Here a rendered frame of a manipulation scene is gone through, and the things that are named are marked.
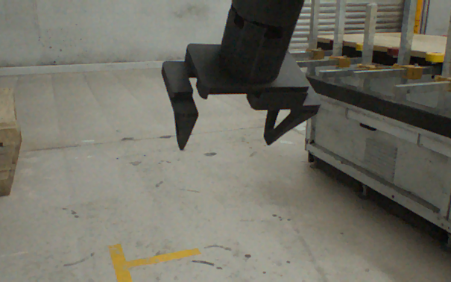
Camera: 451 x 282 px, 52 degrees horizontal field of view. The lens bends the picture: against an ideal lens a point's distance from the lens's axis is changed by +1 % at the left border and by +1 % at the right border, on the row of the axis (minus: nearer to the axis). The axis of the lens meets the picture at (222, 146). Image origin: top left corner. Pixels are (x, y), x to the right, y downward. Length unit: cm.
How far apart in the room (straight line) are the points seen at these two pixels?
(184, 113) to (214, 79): 4
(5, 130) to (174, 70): 261
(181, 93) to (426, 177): 216
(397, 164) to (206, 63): 228
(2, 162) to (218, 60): 269
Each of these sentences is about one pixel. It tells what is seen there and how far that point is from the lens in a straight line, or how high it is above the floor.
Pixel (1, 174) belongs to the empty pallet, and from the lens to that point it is 305.
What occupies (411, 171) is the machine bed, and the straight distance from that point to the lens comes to 257.
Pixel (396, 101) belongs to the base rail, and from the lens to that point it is 219.
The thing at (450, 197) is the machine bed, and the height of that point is 27.
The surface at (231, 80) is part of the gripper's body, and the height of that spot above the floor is 107.
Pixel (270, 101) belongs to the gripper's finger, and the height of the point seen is 105.
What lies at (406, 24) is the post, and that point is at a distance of 217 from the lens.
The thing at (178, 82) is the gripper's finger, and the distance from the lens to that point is 41.
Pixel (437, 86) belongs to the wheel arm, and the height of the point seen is 82.
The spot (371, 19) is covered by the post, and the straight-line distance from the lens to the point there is 236.
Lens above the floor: 114
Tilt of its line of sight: 18 degrees down
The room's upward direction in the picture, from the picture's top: straight up
